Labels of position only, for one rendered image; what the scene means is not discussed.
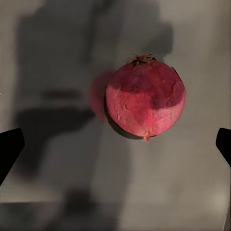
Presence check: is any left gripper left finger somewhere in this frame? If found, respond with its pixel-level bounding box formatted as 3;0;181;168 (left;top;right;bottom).
0;128;25;185

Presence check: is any vidalia onion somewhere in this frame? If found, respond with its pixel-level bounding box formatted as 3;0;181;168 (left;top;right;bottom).
105;54;185;143

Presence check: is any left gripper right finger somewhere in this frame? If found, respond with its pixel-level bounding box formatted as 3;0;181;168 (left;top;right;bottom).
215;128;231;167

